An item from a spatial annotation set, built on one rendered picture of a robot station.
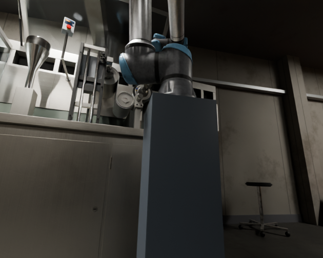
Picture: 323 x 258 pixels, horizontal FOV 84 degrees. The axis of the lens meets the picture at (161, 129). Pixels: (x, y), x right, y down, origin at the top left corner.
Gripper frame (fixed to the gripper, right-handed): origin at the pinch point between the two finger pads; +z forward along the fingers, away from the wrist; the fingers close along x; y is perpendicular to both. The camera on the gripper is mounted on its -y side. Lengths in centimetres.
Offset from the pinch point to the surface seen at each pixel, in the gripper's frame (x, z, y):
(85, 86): 38.5, -0.1, -13.8
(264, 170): -250, 124, 49
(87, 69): 38.9, -5.9, -1.7
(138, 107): 5.5, 8.8, -12.7
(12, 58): 96, 14, 42
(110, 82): 24.6, 2.1, 5.2
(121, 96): 16.5, 7.9, -2.2
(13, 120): 62, 6, -46
